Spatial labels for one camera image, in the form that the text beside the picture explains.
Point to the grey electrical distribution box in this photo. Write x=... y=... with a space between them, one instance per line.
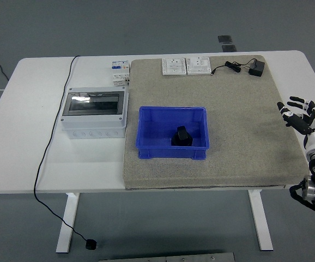
x=92 y=128

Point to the grey-brown table mat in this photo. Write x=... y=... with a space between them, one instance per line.
x=228 y=163

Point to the white table leg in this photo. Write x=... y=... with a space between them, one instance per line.
x=67 y=223
x=261 y=223

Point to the blue plastic bin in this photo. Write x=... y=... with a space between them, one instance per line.
x=171 y=152

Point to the circuit breaker with blue label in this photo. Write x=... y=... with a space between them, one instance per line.
x=119 y=66

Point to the white switch socket panel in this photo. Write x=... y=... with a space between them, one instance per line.
x=199 y=66

